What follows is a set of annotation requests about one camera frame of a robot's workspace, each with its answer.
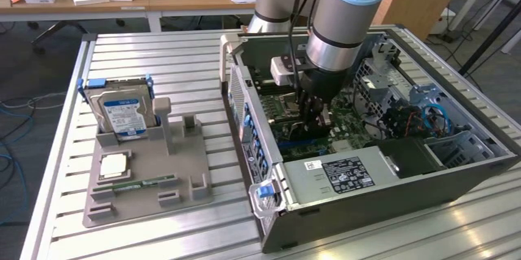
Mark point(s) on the black tripod leg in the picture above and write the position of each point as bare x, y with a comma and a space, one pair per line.
491, 38

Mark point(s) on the low metal disk bay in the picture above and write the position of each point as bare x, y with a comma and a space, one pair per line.
460, 150

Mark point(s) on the RAM stick in slot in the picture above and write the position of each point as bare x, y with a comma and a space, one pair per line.
287, 124

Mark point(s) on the open dark grey PC case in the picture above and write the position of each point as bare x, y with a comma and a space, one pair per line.
367, 211

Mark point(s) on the blue case latch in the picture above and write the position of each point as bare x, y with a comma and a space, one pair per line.
264, 193

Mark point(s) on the green RAM stick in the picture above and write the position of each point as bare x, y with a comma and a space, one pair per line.
133, 184

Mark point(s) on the tall metal disk bay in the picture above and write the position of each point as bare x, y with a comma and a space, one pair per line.
383, 86

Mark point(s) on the black graphics card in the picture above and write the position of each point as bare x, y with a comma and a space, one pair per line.
309, 135

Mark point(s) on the CPU socket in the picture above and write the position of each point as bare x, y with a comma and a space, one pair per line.
289, 104

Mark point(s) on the grey plastic parts rack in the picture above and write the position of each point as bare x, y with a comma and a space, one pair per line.
151, 162

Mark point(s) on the silver CPU chip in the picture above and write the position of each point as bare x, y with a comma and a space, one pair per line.
114, 165

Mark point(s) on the blue expansion slot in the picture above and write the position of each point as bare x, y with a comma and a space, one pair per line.
285, 144

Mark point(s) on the black office chair base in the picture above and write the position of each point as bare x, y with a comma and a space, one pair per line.
52, 29

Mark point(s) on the green motherboard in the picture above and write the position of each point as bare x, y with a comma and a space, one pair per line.
353, 132

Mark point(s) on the grey power supply unit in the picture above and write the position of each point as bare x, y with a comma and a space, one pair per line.
309, 186

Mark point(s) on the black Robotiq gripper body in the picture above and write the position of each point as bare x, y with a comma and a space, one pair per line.
323, 84

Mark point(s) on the hard disk in blue caddy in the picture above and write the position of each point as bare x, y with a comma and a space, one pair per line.
124, 113

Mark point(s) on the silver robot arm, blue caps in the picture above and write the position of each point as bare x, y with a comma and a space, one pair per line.
345, 22

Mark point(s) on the black plastic shroud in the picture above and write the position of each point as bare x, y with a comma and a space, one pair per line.
411, 156

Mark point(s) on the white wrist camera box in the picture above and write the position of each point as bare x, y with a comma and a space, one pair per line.
283, 70

